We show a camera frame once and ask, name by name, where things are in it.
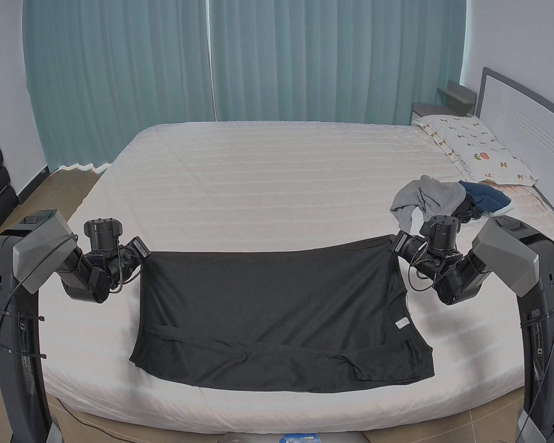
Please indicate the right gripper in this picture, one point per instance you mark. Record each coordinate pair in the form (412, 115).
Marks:
(413, 251)

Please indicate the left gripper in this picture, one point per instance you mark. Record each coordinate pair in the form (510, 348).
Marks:
(129, 259)

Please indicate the black T-shirt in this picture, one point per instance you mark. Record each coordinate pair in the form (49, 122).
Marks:
(277, 312)

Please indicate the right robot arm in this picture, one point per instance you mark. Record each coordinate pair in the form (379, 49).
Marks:
(503, 256)

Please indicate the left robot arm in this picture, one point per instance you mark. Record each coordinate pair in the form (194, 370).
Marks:
(37, 247)

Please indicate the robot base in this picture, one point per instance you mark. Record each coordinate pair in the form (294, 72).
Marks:
(258, 438)

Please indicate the pile of clothes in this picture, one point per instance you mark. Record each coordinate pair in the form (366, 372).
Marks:
(434, 196)

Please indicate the white printed pillow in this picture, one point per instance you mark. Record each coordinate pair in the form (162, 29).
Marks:
(475, 148)

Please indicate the grey bedside table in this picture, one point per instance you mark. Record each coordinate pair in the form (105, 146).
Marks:
(445, 102)

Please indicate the bed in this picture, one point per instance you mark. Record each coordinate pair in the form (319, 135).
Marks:
(267, 178)

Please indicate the blue-green curtain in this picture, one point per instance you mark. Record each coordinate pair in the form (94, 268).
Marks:
(115, 62)
(341, 44)

